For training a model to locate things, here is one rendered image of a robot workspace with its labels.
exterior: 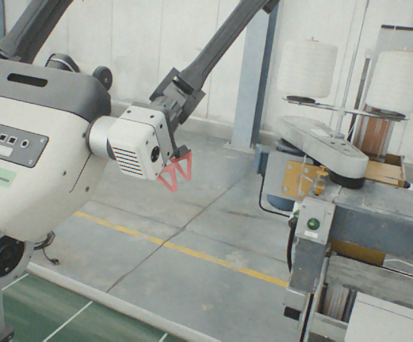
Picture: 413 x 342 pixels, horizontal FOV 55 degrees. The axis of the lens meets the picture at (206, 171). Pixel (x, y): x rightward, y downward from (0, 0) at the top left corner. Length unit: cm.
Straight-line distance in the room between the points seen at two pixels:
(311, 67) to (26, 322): 160
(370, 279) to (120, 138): 81
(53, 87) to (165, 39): 612
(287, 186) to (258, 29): 464
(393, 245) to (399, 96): 42
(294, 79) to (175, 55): 578
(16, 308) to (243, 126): 460
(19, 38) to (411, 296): 134
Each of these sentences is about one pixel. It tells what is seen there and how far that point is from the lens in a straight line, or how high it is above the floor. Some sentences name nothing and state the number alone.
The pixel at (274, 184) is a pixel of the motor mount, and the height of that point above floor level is 120.
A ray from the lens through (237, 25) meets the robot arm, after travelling 99.
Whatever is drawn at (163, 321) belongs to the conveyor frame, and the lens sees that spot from 196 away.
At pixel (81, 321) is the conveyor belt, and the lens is 201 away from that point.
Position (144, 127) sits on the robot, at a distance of 79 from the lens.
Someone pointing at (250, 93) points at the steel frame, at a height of 87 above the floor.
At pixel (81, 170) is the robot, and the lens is 90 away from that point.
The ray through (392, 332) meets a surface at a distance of 135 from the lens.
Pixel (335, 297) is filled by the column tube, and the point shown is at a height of 76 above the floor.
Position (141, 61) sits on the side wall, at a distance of 729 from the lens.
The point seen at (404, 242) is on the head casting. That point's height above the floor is 128.
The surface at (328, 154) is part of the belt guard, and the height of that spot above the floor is 140.
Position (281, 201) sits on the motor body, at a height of 113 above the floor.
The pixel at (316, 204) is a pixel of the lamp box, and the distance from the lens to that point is 97.
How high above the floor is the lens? 169
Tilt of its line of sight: 20 degrees down
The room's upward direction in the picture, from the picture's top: 6 degrees clockwise
